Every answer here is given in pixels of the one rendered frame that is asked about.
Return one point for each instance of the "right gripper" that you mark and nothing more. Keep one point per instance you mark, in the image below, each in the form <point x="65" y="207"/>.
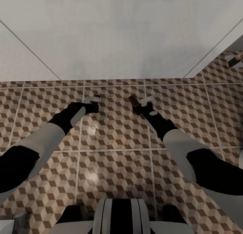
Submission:
<point x="140" y="110"/>

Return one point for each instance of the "serving cart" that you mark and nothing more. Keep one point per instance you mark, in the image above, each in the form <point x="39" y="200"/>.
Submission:
<point x="17" y="222"/>

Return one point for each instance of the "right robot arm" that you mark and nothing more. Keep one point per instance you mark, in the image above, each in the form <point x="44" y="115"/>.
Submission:
<point x="222" y="181"/>

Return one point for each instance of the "mousetrap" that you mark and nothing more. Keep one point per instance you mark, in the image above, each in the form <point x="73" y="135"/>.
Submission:
<point x="95" y="103"/>
<point x="134" y="101"/>

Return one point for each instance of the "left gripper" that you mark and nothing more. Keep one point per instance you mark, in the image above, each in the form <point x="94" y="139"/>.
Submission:
<point x="93" y="108"/>

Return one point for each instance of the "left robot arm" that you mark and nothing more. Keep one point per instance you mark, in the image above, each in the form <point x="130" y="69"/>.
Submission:
<point x="25" y="159"/>

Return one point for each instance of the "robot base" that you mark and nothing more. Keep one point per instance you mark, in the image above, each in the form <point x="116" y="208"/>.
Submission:
<point x="173" y="222"/>

